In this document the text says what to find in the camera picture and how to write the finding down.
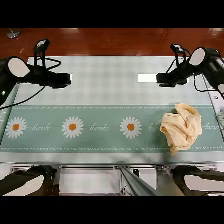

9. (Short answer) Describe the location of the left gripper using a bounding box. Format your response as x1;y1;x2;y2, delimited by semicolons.
37;70;72;90

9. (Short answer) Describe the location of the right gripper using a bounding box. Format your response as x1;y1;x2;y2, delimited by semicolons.
155;67;190;89

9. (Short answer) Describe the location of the cream garment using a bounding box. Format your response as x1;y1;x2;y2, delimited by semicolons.
159;102;204;156

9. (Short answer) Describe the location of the black cable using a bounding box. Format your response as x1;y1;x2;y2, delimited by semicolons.
192;73;216;94
0;57;63;111

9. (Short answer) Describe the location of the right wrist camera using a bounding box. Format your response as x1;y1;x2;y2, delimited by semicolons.
169;43;188;69

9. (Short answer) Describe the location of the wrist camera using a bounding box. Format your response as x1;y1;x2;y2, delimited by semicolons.
32;38;51;68
169;43;188;69

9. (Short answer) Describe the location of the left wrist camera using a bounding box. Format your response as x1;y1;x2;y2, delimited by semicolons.
32;38;51;68

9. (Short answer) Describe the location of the silver frame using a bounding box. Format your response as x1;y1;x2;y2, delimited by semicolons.
0;83;224;197

